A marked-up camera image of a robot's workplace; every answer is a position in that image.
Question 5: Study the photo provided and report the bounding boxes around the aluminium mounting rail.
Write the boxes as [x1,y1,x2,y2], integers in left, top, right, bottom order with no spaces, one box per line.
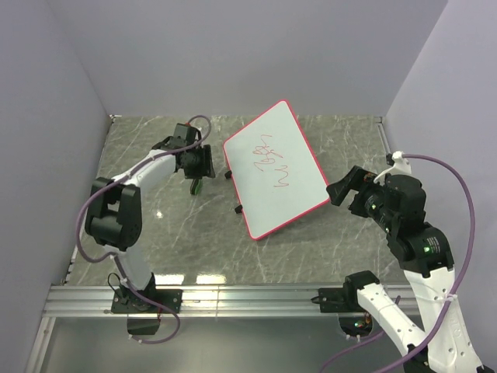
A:
[42,284,422,319]

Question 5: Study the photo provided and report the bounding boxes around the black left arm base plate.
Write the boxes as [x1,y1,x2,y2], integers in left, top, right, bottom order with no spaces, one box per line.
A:
[110,288,182,314]

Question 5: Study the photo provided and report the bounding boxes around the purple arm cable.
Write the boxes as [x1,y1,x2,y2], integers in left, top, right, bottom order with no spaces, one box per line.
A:
[75,114,213,345]
[318,153,475,373]

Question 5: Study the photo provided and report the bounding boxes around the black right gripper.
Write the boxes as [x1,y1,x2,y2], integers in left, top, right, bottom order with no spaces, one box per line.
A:
[325,163,396,230]

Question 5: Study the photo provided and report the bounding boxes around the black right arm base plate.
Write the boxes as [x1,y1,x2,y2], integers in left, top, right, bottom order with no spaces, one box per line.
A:
[311,284,366,313]

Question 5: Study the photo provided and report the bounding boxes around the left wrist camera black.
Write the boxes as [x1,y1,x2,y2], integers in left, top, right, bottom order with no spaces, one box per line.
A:
[172,124,201,148]

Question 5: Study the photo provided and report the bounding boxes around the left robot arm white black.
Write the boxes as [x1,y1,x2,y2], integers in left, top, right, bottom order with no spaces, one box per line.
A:
[85,145,215,312]

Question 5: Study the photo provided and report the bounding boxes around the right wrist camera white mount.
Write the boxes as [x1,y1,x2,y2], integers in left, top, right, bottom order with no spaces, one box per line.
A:
[374,151,412,184]

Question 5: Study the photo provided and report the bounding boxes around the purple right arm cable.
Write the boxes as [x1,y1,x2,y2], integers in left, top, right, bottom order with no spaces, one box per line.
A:
[318,153,475,373]

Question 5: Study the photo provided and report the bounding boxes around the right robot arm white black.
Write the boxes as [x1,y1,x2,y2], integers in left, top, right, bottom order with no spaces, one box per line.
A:
[326,166,490,372]

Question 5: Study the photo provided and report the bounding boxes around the pink framed whiteboard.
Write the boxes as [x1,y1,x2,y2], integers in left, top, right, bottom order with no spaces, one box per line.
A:
[223,99,330,240]

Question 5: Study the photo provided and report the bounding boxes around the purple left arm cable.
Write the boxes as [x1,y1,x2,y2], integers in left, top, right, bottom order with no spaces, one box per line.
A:
[75,114,213,345]

